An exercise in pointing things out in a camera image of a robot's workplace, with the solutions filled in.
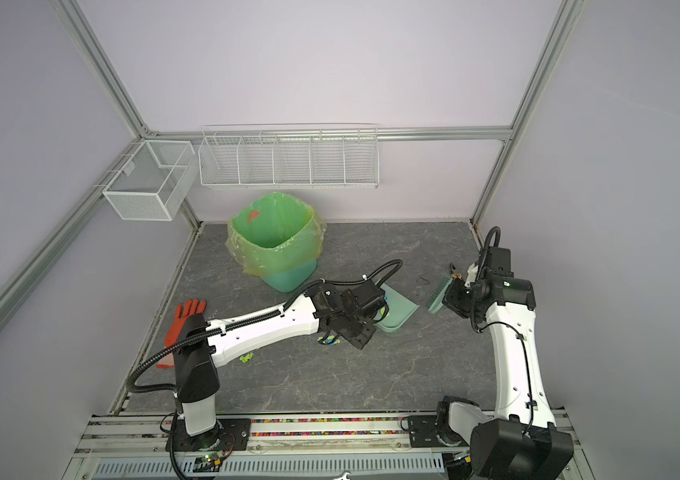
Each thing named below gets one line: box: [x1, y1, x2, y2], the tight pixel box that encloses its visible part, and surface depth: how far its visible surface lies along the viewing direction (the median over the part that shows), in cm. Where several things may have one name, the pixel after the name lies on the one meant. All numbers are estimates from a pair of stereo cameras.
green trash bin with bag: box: [226, 192, 327, 294], surface depth 91 cm
